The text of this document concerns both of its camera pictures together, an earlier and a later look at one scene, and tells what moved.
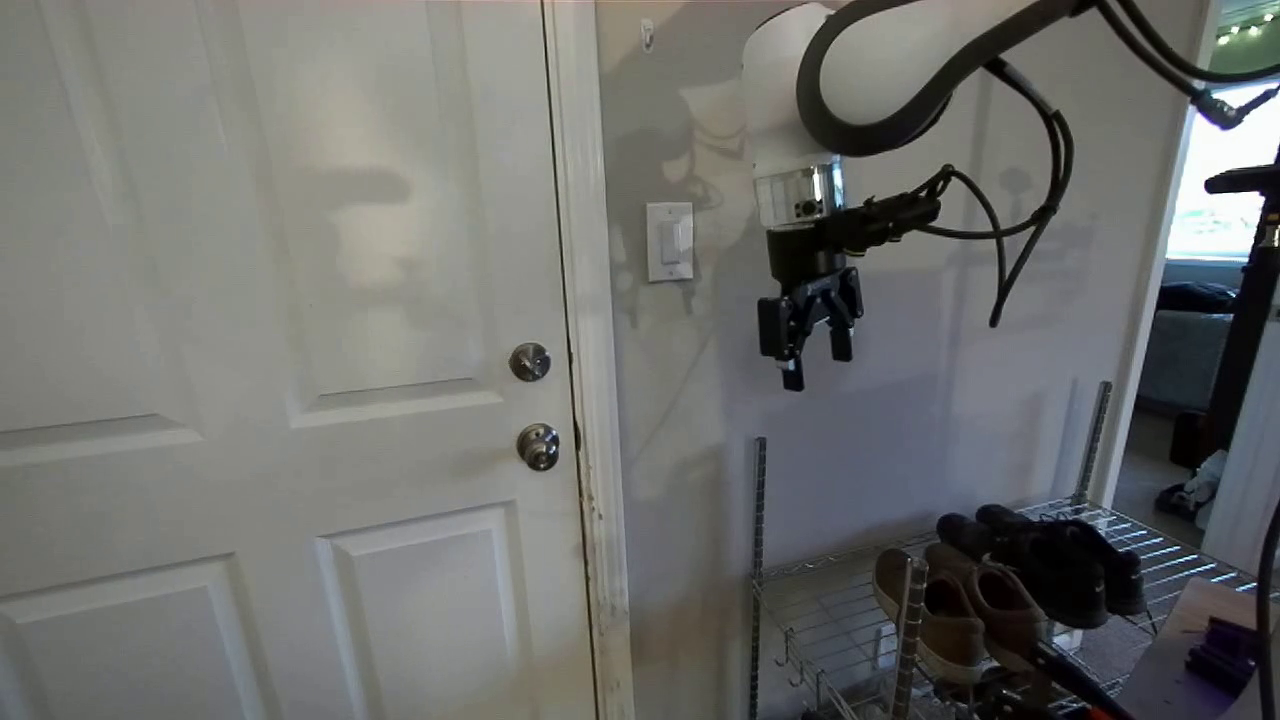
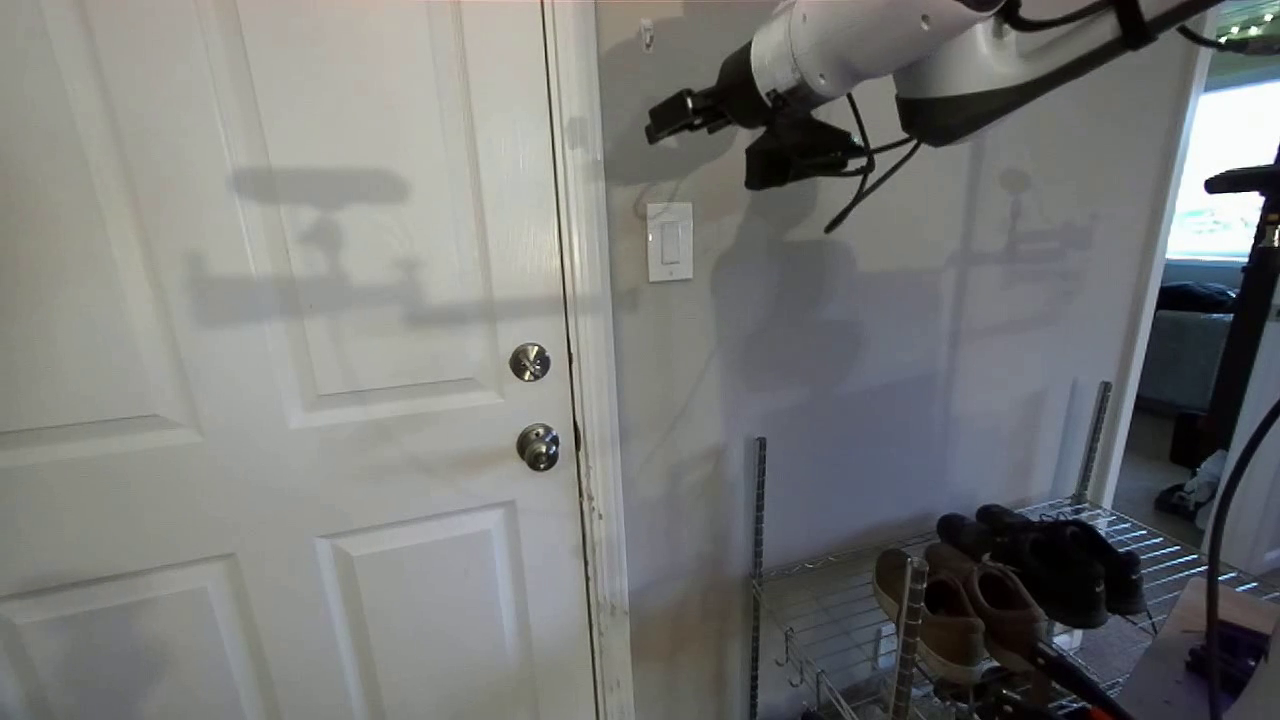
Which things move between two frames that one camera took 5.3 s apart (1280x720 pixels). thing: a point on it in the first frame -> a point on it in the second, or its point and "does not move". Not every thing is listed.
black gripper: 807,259 -> 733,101
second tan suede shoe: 1008,614 does not move
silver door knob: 539,447 does not move
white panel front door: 260,270 does not move
